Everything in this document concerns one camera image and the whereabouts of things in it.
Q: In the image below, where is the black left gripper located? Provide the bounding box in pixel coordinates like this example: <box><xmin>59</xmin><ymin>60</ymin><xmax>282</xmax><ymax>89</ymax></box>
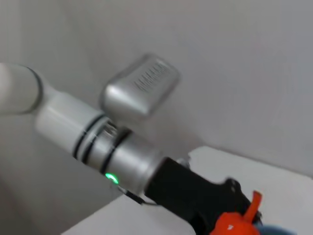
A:
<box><xmin>144</xmin><ymin>156</ymin><xmax>264</xmax><ymax>235</ymax></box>

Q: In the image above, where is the orange fruit with stem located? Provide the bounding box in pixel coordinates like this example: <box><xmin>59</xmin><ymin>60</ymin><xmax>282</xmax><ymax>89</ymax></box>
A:
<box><xmin>211</xmin><ymin>190</ymin><xmax>264</xmax><ymax>235</ymax></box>

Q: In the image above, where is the blue bowl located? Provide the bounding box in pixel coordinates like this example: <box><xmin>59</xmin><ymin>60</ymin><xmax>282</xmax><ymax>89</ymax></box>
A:
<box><xmin>254</xmin><ymin>223</ymin><xmax>302</xmax><ymax>235</ymax></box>

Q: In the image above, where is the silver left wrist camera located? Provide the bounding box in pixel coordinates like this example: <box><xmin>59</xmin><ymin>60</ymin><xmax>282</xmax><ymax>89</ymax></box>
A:
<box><xmin>101</xmin><ymin>53</ymin><xmax>181</xmax><ymax>122</ymax></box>

